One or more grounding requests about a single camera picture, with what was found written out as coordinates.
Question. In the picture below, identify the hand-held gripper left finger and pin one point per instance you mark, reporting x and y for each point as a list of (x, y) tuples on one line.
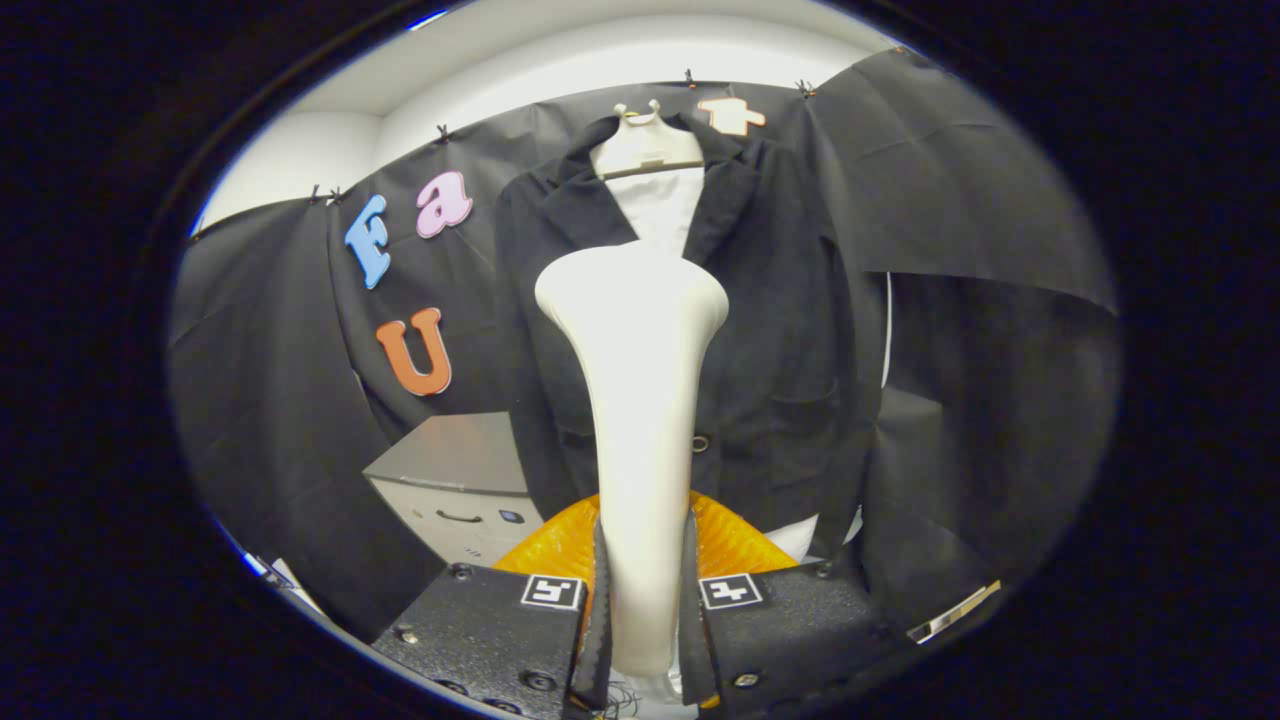
[(603, 640)]

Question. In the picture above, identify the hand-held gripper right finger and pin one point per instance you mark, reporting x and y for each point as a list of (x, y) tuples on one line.
[(692, 640)]

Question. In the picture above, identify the white garment steamer head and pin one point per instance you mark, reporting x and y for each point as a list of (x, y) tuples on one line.
[(640, 400)]

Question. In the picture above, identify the black blazer jacket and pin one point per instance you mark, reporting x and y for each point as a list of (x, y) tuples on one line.
[(780, 330)]

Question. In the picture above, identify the white clothes hanger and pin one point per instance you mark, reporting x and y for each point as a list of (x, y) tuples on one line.
[(645, 150)]

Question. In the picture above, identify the grey cabinet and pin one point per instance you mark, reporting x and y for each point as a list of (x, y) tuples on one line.
[(450, 460)]

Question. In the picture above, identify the cardboard box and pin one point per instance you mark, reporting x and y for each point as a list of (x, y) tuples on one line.
[(950, 612)]

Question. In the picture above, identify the white paper sheet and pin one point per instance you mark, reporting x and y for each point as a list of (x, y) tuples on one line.
[(275, 578)]

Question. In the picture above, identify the black backdrop cloth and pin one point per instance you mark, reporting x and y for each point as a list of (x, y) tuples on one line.
[(1000, 400)]

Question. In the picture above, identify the white dress form mannequin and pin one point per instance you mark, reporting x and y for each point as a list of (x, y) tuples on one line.
[(660, 215)]

